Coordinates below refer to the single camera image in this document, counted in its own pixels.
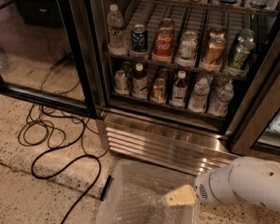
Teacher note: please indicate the water bottle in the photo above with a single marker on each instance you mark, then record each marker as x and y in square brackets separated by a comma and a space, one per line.
[198, 98]
[220, 101]

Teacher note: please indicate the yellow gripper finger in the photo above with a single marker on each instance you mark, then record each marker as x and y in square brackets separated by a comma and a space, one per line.
[184, 195]

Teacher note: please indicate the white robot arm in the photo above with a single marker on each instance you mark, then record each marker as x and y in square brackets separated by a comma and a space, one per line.
[244, 180]

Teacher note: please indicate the white green soda can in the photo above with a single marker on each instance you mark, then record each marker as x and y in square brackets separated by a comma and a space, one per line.
[186, 52]

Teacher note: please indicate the open glass fridge door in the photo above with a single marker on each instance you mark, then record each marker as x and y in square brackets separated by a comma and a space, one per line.
[44, 65]

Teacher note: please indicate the water bottle bottom right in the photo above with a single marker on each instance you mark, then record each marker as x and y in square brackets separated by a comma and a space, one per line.
[220, 101]

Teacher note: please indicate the water bottle bottom left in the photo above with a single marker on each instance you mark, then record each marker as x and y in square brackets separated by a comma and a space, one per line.
[198, 98]

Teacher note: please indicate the green can front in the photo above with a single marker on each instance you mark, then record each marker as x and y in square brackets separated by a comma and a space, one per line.
[239, 57]

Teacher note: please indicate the gold can bottom shelf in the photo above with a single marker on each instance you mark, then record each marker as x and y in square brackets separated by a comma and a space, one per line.
[158, 93]

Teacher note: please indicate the dark can behind silver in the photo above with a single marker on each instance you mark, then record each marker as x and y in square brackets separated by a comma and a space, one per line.
[127, 68]

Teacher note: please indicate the silver can bottom shelf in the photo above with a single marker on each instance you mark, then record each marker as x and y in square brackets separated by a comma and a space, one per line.
[121, 82]

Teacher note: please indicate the bubble wrap sheet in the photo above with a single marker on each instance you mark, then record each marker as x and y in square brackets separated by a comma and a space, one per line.
[139, 203]

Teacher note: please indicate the stainless steel glass-door fridge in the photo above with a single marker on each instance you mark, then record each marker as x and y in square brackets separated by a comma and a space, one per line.
[173, 136]

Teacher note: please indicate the green can rear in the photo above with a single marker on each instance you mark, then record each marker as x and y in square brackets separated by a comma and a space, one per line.
[244, 34]

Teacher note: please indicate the blue Pepsi can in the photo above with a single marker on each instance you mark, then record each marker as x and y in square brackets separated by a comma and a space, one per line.
[139, 42]

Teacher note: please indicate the brown tea bottle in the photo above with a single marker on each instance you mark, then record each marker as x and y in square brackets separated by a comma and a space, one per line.
[179, 89]
[139, 82]

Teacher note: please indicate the brown can behind gold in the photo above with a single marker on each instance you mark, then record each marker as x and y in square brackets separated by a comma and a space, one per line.
[216, 31]

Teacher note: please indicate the water bottle middle shelf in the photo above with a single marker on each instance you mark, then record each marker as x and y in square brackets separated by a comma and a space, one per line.
[116, 32]

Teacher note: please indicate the red can behind Coke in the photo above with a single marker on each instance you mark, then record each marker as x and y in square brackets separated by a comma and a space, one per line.
[167, 23]

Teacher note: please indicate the clear plastic storage bin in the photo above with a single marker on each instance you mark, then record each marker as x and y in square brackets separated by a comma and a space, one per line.
[170, 179]

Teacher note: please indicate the dark cabinet behind door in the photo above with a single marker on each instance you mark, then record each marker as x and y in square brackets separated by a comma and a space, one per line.
[40, 12]

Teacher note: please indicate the dark can behind gold bottom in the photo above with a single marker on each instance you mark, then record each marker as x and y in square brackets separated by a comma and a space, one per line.
[163, 73]

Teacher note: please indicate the brown tea bottle left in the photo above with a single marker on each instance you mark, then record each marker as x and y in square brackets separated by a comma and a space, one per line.
[139, 82]

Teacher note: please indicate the red Coca-Cola can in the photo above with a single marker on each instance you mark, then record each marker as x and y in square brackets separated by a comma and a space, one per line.
[163, 48]

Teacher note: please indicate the gold soda can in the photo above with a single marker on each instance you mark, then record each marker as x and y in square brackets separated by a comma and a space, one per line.
[213, 53]

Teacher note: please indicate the brown tea bottle right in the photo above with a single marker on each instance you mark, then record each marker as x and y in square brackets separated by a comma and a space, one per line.
[179, 89]

